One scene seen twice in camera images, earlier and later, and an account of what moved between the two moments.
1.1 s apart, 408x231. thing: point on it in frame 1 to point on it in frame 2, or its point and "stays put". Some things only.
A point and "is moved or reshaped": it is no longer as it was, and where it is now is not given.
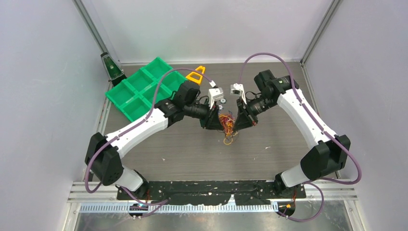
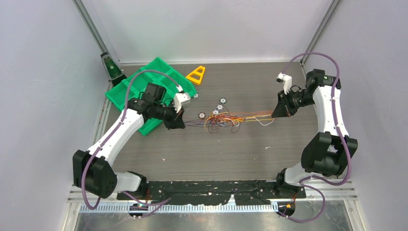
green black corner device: (115, 73) stays put
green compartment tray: (137, 96) stays put
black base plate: (196, 193) stays put
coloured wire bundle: (227, 121) is moved or reshaped
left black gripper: (210, 120) to (175, 121)
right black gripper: (245, 119) to (284, 108)
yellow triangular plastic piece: (197, 81) stays put
